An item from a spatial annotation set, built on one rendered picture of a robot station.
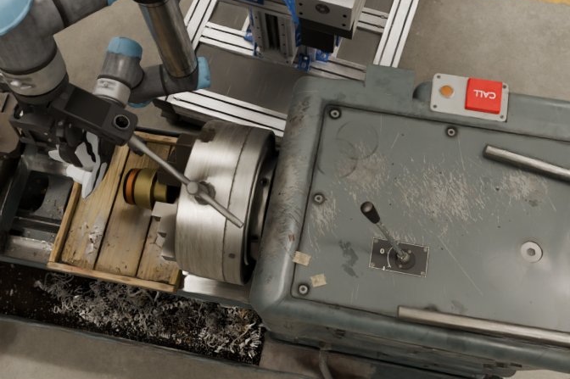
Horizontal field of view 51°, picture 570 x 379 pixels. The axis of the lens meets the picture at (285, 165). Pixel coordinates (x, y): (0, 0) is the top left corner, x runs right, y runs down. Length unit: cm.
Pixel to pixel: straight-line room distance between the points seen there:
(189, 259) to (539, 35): 203
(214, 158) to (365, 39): 140
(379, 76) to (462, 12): 167
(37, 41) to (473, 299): 73
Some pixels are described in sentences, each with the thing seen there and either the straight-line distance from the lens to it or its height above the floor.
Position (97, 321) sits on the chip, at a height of 55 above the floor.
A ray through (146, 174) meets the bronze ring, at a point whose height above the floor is 111.
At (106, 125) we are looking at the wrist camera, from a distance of 85.
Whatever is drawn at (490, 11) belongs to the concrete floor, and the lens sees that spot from 280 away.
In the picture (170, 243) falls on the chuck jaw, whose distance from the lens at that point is 119.
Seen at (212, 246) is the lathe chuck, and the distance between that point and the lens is 109.
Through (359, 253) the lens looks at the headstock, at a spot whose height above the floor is 126.
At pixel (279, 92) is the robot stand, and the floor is 21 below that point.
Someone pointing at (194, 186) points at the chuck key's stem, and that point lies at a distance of 98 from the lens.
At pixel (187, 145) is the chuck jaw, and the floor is 120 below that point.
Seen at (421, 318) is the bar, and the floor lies 128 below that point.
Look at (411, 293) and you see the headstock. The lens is 100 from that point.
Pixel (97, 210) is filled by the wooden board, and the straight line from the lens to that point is 149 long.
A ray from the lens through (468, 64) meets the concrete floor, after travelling 264.
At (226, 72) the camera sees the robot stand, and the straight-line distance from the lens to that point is 233.
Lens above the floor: 224
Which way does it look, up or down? 70 degrees down
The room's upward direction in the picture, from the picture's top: 7 degrees counter-clockwise
